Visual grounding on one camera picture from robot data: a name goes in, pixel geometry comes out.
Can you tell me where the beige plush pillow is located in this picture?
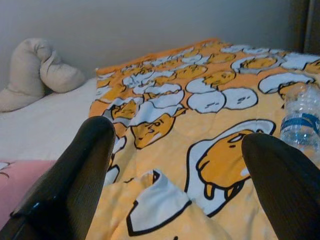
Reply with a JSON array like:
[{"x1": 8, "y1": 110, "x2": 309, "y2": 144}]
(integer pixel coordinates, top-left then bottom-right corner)
[{"x1": 0, "y1": 37, "x2": 87, "y2": 113}]

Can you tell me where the dark wardrobe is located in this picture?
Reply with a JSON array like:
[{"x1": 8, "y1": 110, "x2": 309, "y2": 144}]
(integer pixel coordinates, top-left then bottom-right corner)
[{"x1": 287, "y1": 0, "x2": 320, "y2": 55}]

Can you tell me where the pink plush pillow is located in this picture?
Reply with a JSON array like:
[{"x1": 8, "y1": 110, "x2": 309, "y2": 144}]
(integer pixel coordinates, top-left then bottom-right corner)
[{"x1": 0, "y1": 159, "x2": 57, "y2": 230}]

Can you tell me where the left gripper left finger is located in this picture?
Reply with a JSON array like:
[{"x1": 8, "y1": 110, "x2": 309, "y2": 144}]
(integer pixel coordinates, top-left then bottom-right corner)
[{"x1": 0, "y1": 115, "x2": 117, "y2": 240}]

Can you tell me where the yellow egg-print blanket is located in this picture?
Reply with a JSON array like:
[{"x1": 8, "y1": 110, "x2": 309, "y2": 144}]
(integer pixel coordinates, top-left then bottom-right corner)
[{"x1": 86, "y1": 37, "x2": 320, "y2": 240}]

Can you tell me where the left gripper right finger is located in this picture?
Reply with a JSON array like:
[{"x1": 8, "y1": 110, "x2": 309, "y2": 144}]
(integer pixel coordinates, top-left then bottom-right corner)
[{"x1": 241, "y1": 132, "x2": 320, "y2": 240}]

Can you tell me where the clear plastic water bottle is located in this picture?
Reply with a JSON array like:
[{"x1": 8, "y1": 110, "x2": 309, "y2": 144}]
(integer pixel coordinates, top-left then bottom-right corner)
[{"x1": 279, "y1": 83, "x2": 320, "y2": 163}]

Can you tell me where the white quilted mattress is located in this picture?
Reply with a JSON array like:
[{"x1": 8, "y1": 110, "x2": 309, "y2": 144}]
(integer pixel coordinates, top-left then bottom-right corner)
[{"x1": 0, "y1": 76, "x2": 101, "y2": 162}]

